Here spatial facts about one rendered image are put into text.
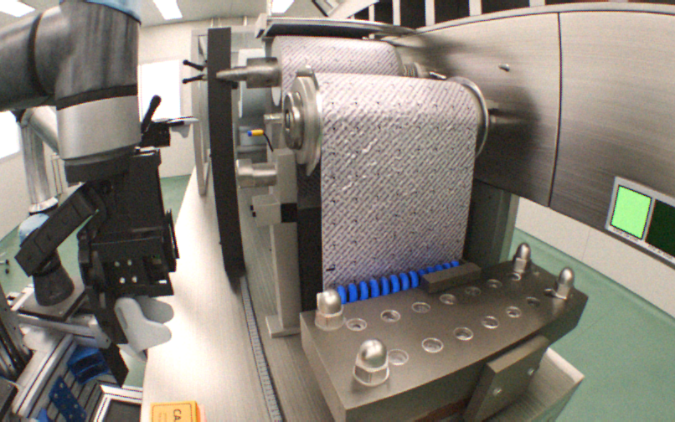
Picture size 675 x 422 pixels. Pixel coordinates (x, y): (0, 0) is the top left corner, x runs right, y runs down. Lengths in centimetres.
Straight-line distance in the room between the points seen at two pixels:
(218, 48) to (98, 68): 48
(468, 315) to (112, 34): 46
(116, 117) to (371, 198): 31
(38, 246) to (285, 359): 39
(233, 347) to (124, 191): 37
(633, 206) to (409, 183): 31
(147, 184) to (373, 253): 31
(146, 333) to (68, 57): 24
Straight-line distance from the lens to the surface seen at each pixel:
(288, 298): 55
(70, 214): 29
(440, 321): 42
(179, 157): 605
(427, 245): 50
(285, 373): 52
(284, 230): 49
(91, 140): 25
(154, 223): 27
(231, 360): 55
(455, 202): 51
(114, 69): 26
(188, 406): 47
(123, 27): 27
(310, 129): 39
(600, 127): 48
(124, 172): 27
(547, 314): 48
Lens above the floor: 128
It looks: 20 degrees down
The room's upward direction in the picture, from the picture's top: straight up
